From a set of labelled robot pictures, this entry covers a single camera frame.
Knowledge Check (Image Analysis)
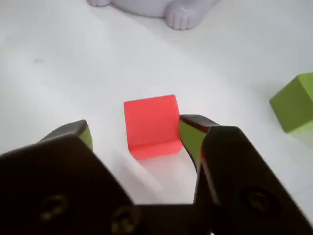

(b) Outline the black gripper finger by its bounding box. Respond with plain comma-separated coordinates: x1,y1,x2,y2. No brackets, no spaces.
179,115,313,235
0,119,147,235

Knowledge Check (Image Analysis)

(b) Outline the green cube block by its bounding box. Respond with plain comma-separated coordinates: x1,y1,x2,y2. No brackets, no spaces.
268,72,313,134

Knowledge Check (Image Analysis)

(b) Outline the red cube block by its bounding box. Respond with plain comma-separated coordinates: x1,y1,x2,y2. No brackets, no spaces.
123,94,183,161

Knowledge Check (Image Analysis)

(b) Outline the teal animal-shaped bin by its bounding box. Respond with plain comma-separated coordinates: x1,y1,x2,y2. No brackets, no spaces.
87,0,221,30

